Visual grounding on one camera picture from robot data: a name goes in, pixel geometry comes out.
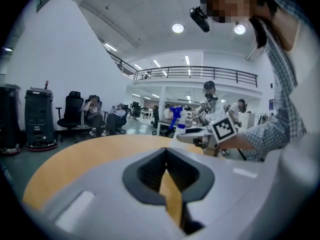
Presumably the round ceiling lamp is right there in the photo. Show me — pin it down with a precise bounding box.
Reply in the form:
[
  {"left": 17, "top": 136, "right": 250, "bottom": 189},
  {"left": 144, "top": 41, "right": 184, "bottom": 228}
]
[
  {"left": 171, "top": 23, "right": 185, "bottom": 34},
  {"left": 233, "top": 23, "right": 247, "bottom": 36}
]

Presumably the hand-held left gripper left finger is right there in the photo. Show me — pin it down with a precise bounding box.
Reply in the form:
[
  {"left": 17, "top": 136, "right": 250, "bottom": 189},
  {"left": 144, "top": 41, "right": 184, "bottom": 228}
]
[{"left": 23, "top": 147, "right": 187, "bottom": 240}]

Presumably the black mobile cabinet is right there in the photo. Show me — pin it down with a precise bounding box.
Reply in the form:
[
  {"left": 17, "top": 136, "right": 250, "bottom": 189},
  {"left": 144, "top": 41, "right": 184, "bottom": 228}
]
[
  {"left": 24, "top": 87, "right": 58, "bottom": 152},
  {"left": 0, "top": 83, "right": 22, "bottom": 156}
]

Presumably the white background desk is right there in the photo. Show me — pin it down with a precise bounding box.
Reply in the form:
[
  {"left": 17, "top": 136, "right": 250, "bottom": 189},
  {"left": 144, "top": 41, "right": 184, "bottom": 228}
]
[{"left": 157, "top": 119, "right": 176, "bottom": 136}]

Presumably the checked shirt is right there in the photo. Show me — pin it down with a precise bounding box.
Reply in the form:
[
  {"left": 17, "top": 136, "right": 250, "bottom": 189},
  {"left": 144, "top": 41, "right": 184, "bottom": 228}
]
[{"left": 241, "top": 0, "right": 311, "bottom": 162}]

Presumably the black head-worn camera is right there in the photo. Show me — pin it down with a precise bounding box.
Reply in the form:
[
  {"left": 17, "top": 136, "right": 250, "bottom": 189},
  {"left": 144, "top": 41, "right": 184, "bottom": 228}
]
[{"left": 189, "top": 5, "right": 211, "bottom": 33}]

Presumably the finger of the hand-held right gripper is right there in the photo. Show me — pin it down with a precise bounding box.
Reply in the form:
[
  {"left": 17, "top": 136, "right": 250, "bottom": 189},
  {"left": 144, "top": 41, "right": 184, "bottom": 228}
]
[
  {"left": 176, "top": 131, "right": 213, "bottom": 143},
  {"left": 185, "top": 127, "right": 208, "bottom": 134}
]

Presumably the person's head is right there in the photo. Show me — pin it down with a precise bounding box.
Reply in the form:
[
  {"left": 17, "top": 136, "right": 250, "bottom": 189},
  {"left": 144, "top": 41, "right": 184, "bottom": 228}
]
[{"left": 197, "top": 0, "right": 301, "bottom": 51}]

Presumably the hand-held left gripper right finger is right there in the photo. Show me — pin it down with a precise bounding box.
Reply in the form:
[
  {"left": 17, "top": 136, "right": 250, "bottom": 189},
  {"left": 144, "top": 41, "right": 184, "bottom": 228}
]
[{"left": 166, "top": 147, "right": 273, "bottom": 240}]

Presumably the person's right forearm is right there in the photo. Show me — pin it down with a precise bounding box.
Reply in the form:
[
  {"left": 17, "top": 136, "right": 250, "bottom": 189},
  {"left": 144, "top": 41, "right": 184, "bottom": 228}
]
[{"left": 216, "top": 118, "right": 307, "bottom": 162}]

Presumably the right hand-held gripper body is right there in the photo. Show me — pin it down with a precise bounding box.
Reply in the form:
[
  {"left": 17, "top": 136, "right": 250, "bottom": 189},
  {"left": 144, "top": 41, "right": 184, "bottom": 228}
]
[{"left": 203, "top": 114, "right": 238, "bottom": 150}]

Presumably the white t-shirt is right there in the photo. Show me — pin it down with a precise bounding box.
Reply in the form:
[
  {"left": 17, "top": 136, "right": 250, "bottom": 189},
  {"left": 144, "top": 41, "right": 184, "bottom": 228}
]
[{"left": 287, "top": 16, "right": 320, "bottom": 137}]

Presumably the round wooden table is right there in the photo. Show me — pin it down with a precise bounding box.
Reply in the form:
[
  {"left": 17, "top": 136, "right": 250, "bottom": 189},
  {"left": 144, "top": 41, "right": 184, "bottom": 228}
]
[{"left": 22, "top": 134, "right": 205, "bottom": 225}]

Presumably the black mezzanine railing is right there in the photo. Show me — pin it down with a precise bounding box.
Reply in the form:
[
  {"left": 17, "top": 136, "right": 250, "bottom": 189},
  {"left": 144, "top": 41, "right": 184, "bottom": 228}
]
[{"left": 106, "top": 50, "right": 258, "bottom": 88}]

